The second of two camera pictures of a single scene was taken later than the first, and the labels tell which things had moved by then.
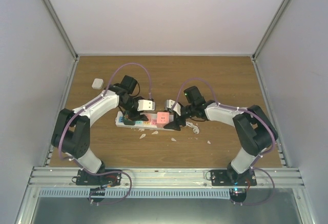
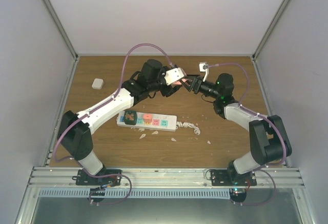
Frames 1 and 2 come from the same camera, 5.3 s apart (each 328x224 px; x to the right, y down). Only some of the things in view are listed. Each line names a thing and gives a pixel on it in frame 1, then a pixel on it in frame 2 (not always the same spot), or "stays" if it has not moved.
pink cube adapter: [163, 118] to [179, 82]
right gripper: [175, 125] to [196, 83]
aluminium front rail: [165, 177] stays
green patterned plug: [127, 121] stays
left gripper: [137, 117] to [170, 91]
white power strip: [146, 124] stays
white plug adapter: [97, 83] stays
